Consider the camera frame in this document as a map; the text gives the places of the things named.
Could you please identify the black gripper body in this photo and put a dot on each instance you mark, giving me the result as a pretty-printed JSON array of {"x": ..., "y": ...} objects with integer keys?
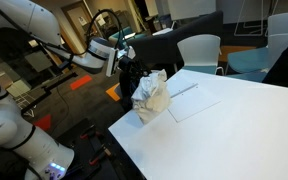
[{"x": 127, "y": 65}]

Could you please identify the white cloth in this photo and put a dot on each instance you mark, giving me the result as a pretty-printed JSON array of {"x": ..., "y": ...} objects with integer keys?
[{"x": 152, "y": 96}]

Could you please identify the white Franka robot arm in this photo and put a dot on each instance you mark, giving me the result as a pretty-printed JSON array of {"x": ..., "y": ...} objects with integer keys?
[{"x": 34, "y": 16}]

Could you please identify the teal armchair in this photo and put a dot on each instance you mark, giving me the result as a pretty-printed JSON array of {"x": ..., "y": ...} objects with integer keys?
[{"x": 125, "y": 35}]

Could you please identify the wooden door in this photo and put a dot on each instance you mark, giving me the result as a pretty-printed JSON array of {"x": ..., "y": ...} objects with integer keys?
[{"x": 77, "y": 23}]

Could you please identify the dark grey sofa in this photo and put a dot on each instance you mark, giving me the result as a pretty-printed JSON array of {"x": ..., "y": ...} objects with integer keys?
[{"x": 184, "y": 30}]

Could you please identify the white chair teal seat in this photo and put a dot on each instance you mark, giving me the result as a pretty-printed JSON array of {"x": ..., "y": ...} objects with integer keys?
[
  {"x": 250, "y": 58},
  {"x": 200, "y": 50},
  {"x": 247, "y": 76}
]

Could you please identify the black metal stand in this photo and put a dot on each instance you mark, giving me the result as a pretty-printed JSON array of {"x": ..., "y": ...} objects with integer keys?
[{"x": 50, "y": 85}]

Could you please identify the white board panel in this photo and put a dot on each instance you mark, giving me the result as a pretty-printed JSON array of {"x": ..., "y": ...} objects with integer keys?
[{"x": 190, "y": 8}]

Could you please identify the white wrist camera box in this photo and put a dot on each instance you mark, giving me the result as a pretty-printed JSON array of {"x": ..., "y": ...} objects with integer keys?
[{"x": 111, "y": 62}]

